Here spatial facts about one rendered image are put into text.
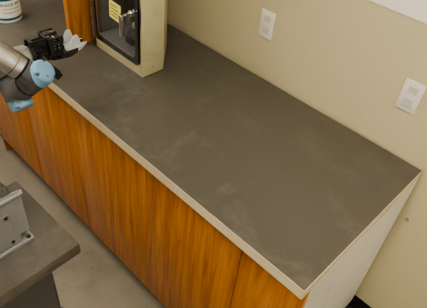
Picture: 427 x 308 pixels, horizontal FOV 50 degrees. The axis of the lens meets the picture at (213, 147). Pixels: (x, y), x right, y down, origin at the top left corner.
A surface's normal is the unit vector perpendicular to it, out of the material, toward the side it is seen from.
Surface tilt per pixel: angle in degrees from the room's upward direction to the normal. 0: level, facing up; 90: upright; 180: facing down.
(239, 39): 90
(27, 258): 0
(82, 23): 90
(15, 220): 90
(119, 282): 0
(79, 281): 0
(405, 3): 90
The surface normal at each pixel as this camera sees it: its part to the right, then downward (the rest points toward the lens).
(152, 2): 0.71, 0.51
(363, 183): 0.09, -0.75
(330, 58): -0.70, 0.42
